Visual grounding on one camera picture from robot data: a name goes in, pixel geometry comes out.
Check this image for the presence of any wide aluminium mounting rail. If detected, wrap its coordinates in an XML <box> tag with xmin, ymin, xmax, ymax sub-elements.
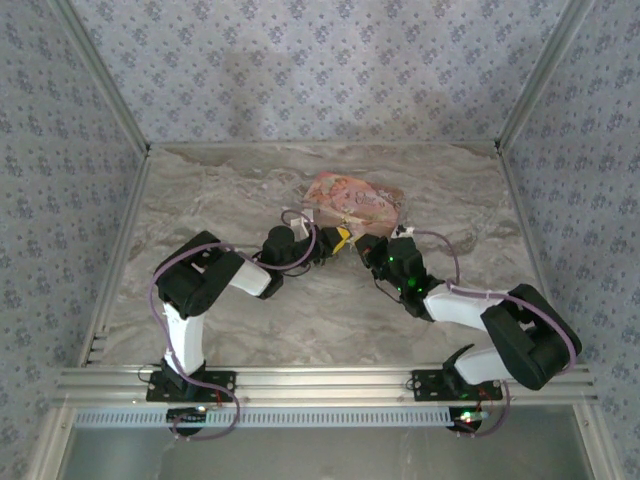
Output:
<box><xmin>54</xmin><ymin>367</ymin><xmax>599</xmax><ymax>405</ymax></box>

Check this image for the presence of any small black adapter board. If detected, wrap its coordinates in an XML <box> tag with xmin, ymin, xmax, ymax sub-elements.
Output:
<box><xmin>166</xmin><ymin>407</ymin><xmax>210</xmax><ymax>435</ymax></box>
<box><xmin>446</xmin><ymin>407</ymin><xmax>490</xmax><ymax>437</ymax></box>

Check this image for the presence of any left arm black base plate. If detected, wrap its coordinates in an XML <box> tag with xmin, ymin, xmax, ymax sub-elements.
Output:
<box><xmin>145</xmin><ymin>370</ymin><xmax>237</xmax><ymax>403</ymax></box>

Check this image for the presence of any aluminium corner post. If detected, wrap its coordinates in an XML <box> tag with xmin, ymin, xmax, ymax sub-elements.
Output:
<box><xmin>497</xmin><ymin>0</ymin><xmax>597</xmax><ymax>151</ymax></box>
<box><xmin>49</xmin><ymin>0</ymin><xmax>152</xmax><ymax>154</ymax></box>

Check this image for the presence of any grey slotted cable duct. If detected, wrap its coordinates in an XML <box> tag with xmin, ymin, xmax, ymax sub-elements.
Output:
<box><xmin>72</xmin><ymin>405</ymin><xmax>454</xmax><ymax>430</ymax></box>

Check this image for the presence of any aluminium frame leg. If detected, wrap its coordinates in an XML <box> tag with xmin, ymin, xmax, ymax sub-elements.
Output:
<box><xmin>27</xmin><ymin>404</ymin><xmax>76</xmax><ymax>480</ymax></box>
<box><xmin>573</xmin><ymin>402</ymin><xmax>619</xmax><ymax>480</ymax></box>

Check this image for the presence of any pink illustrated pouch bag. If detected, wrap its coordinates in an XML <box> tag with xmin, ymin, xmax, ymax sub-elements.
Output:
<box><xmin>301</xmin><ymin>171</ymin><xmax>407</xmax><ymax>240</ymax></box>

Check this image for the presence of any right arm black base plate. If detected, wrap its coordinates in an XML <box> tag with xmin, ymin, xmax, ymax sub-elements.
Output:
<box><xmin>410</xmin><ymin>368</ymin><xmax>504</xmax><ymax>402</ymax></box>

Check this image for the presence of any aluminium side rail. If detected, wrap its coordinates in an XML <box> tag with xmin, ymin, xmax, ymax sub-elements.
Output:
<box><xmin>497</xmin><ymin>148</ymin><xmax>571</xmax><ymax>364</ymax></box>
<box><xmin>74</xmin><ymin>148</ymin><xmax>154</xmax><ymax>369</ymax></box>

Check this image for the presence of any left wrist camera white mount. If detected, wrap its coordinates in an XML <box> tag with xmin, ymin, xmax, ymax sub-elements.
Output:
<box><xmin>287</xmin><ymin>209</ymin><xmax>316</xmax><ymax>241</ymax></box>

